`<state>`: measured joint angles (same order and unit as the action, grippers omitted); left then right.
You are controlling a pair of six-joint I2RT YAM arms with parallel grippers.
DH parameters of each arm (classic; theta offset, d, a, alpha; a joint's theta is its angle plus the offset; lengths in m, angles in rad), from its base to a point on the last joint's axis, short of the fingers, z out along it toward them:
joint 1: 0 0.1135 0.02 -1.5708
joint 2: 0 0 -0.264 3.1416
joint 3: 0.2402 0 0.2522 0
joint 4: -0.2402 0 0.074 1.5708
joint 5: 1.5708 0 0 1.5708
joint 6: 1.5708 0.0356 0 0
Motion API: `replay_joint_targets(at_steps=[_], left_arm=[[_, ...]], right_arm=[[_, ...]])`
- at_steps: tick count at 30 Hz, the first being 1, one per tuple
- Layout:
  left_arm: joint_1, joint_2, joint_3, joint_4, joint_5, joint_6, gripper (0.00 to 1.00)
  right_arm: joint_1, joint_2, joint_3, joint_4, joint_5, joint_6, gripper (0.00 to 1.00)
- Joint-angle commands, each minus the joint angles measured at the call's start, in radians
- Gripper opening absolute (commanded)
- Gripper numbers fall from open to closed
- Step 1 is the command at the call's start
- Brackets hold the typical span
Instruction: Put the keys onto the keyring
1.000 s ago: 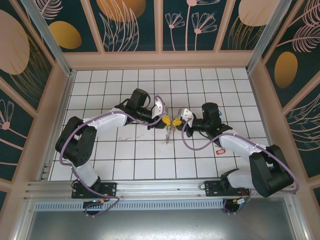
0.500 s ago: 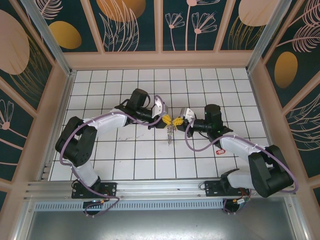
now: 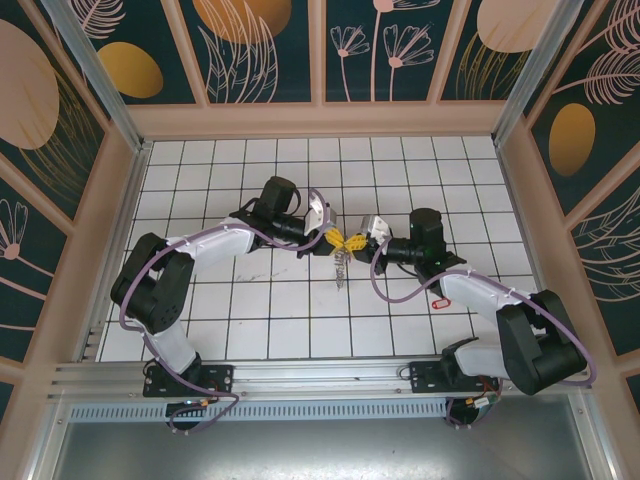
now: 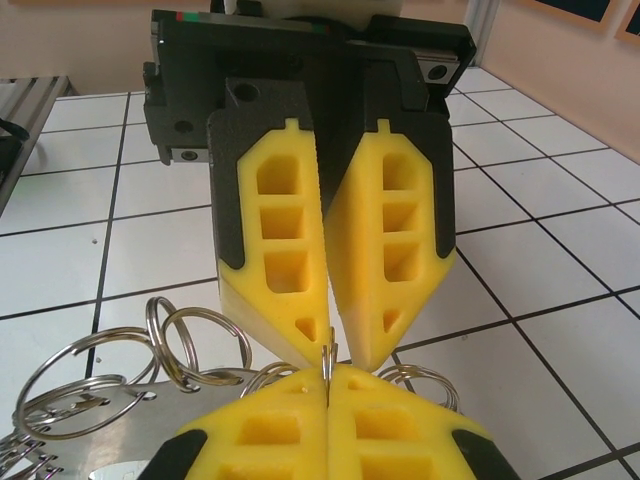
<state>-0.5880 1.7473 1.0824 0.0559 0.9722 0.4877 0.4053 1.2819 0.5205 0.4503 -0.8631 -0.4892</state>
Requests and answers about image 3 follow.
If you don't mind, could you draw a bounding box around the aluminium mounting rail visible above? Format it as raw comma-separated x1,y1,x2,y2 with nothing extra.
47,352,594,402

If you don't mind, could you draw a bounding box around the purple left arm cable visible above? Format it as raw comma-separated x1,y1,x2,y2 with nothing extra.
119,187,334,435

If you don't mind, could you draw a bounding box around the aluminium table side rail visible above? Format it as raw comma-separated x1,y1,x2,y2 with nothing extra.
493,142,560,354
78,143,152,361

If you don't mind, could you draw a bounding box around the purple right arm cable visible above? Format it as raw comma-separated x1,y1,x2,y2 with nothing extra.
369,239,599,431

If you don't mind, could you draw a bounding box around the black round controller housing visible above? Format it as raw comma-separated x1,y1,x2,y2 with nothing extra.
166,398,211,434
446,393,501,430

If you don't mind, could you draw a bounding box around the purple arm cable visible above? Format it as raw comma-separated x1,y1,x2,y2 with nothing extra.
119,187,334,435
369,239,599,431

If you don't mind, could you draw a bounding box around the grey metal sheet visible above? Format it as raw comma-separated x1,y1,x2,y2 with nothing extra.
47,392,599,480

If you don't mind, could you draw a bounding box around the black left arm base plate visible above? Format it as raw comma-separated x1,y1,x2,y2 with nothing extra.
142,363,236,399

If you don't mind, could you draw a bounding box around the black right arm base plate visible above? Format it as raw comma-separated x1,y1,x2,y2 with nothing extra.
408,359,501,397

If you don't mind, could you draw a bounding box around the aluminium frame post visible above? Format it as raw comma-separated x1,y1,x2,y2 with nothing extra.
491,0,585,150
38,0,154,154

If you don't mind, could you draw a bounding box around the grey slotted cable duct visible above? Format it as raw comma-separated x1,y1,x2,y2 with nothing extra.
67,401,454,424

